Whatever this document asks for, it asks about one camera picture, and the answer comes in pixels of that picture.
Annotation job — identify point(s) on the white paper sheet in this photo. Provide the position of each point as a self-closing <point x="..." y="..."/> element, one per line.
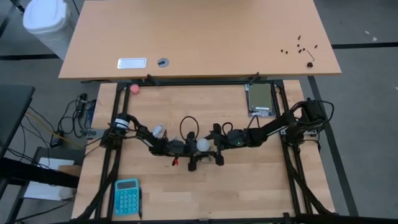
<point x="43" y="191"/>

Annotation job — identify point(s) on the pink round ball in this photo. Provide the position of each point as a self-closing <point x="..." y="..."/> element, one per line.
<point x="135" y="89"/>

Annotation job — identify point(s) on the grey metal bracket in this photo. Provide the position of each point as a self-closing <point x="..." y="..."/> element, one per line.
<point x="93" y="133"/>
<point x="311" y="132"/>

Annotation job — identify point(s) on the black pen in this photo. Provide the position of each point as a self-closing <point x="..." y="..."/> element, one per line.
<point x="140" y="202"/>

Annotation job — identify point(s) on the white lightbulb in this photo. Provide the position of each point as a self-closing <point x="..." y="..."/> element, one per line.
<point x="203" y="145"/>

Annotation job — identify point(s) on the black side desk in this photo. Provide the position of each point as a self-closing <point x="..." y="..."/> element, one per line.
<point x="14" y="109"/>

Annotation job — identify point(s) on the light wooden desk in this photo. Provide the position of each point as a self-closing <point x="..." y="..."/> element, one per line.
<point x="202" y="37"/>

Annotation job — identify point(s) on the small black device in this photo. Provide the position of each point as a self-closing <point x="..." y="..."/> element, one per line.
<point x="56" y="141"/>

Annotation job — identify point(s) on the black hex key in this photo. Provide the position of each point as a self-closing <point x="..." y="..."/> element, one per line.
<point x="310" y="54"/>

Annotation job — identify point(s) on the black metal beam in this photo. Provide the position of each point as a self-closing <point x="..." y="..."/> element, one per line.
<point x="37" y="172"/>

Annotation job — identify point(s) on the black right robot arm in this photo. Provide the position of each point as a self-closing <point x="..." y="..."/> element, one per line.
<point x="273" y="126"/>

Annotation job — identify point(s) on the teal calculator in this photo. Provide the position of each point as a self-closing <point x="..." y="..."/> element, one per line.
<point x="127" y="199"/>

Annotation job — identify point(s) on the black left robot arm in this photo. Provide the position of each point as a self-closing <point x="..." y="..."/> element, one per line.
<point x="146" y="133"/>

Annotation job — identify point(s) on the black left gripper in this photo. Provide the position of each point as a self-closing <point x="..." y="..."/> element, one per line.
<point x="191" y="149"/>

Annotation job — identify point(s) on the silver metal plate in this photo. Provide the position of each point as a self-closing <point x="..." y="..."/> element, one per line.
<point x="132" y="63"/>

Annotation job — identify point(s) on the black clamp lever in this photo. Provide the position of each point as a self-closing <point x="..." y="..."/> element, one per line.
<point x="254" y="78"/>
<point x="152" y="79"/>

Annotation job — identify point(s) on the hard drive in antistatic bag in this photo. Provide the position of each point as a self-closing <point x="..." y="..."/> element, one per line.
<point x="260" y="96"/>

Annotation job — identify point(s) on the black power adapter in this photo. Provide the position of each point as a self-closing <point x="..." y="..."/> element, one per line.
<point x="83" y="98"/>

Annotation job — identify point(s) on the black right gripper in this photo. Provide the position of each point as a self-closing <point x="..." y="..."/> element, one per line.
<point x="219" y="143"/>

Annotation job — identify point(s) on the white trash bin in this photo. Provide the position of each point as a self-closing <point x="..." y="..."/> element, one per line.
<point x="46" y="18"/>

